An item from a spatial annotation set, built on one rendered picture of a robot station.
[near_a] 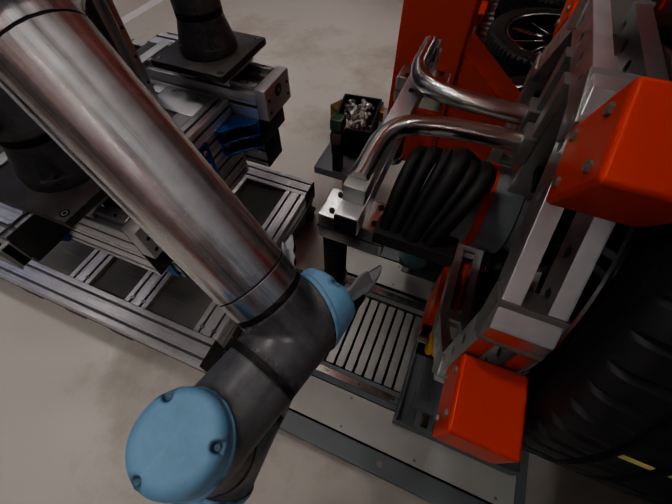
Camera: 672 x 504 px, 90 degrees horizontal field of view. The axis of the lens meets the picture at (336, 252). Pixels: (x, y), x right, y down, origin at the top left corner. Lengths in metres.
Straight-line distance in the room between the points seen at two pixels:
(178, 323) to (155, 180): 1.01
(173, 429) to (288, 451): 1.01
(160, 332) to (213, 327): 0.17
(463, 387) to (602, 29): 0.39
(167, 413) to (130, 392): 1.20
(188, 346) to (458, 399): 0.93
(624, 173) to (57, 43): 0.36
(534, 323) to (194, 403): 0.30
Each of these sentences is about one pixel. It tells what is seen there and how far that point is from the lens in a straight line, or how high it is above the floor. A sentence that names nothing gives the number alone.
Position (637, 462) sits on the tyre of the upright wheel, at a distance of 0.45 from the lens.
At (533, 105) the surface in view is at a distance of 0.53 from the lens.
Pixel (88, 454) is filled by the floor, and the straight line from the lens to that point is 1.51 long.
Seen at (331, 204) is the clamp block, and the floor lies 0.95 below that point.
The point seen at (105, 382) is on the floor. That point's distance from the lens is 1.55.
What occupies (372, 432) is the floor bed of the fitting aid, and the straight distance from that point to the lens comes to 1.21.
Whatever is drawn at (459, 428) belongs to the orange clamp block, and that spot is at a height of 0.88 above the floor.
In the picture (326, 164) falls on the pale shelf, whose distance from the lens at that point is 1.23.
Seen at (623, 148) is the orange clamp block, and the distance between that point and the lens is 0.28.
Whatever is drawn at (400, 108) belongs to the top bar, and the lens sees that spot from 0.54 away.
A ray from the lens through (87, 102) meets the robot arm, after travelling 0.29.
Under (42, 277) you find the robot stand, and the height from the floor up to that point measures 0.23.
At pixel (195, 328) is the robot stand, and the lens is 1.21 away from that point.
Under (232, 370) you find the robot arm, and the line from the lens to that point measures 0.31.
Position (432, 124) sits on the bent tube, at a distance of 0.47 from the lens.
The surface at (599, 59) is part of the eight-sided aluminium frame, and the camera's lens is 0.42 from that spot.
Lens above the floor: 1.27
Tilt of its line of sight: 57 degrees down
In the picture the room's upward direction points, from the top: straight up
